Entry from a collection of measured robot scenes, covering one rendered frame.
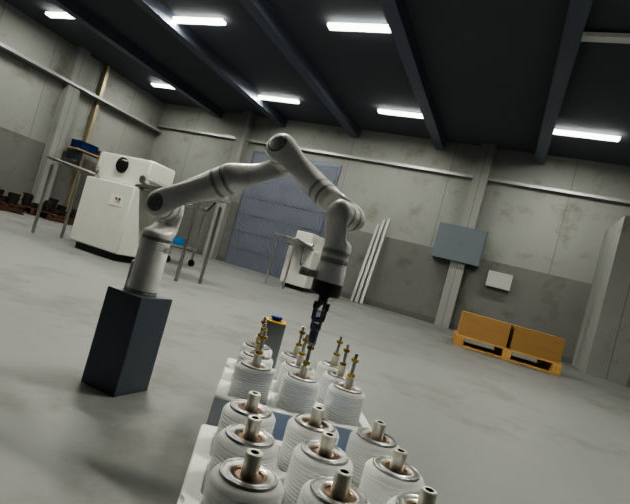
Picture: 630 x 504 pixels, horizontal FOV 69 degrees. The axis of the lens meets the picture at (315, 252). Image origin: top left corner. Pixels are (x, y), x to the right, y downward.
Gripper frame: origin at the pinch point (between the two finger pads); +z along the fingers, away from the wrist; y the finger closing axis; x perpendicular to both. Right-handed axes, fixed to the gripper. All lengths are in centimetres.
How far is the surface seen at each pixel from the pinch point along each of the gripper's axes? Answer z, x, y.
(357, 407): 13.1, -15.0, -1.2
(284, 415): 17.8, 1.3, -8.1
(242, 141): -281, 350, 1052
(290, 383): 11.5, 2.1, -4.1
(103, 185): -41, 284, 376
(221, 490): 11, 4, -60
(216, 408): 19.8, 16.4, -10.9
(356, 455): 12.9, -13.9, -31.8
